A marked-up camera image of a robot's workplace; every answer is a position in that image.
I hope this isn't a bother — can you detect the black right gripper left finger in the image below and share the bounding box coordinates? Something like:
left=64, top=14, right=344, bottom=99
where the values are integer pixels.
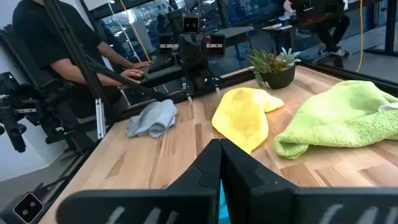
left=57, top=139, right=222, bottom=224

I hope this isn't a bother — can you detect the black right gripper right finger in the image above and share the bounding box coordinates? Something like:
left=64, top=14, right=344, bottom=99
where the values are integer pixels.
left=221, top=139, right=398, bottom=224

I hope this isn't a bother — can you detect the teal microfiber towel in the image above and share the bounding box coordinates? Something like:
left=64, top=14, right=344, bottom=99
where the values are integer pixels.
left=219, top=182, right=231, bottom=224

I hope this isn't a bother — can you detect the yellow microfiber towel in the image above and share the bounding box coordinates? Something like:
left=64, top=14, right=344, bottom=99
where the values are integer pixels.
left=211, top=86, right=284, bottom=155

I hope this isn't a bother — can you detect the grey microfiber towel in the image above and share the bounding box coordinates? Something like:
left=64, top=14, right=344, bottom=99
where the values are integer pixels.
left=125, top=99, right=178, bottom=139

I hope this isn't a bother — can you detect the green microfiber towel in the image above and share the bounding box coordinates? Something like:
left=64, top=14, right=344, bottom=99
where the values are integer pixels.
left=273, top=80, right=398, bottom=160

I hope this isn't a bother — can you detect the black keyboard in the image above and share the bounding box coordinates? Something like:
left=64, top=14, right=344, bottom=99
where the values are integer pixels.
left=146, top=55, right=175, bottom=75

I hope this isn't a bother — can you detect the grey bench table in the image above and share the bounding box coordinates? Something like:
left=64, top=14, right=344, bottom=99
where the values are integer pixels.
left=214, top=26, right=255, bottom=60

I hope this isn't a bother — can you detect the small dark table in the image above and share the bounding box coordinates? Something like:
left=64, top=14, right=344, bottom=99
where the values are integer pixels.
left=262, top=23, right=295, bottom=54

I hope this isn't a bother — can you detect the potted succulent plant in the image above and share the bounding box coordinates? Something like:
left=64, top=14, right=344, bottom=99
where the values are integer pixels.
left=247, top=46, right=302, bottom=90

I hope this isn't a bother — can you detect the person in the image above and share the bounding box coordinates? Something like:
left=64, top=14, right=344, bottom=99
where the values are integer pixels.
left=11, top=0, right=154, bottom=131
left=282, top=0, right=352, bottom=58

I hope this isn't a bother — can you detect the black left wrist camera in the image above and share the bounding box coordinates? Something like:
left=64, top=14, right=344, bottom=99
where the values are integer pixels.
left=182, top=14, right=200, bottom=34

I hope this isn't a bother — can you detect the yellow cable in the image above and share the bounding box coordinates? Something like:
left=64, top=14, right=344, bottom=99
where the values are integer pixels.
left=119, top=0, right=170, bottom=94
left=356, top=0, right=365, bottom=73

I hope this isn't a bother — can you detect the black aluminium rig frame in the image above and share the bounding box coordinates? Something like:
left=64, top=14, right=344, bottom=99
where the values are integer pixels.
left=37, top=0, right=398, bottom=203

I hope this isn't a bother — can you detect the black table-level camera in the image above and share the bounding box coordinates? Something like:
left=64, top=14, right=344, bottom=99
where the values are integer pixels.
left=12, top=192, right=45, bottom=224

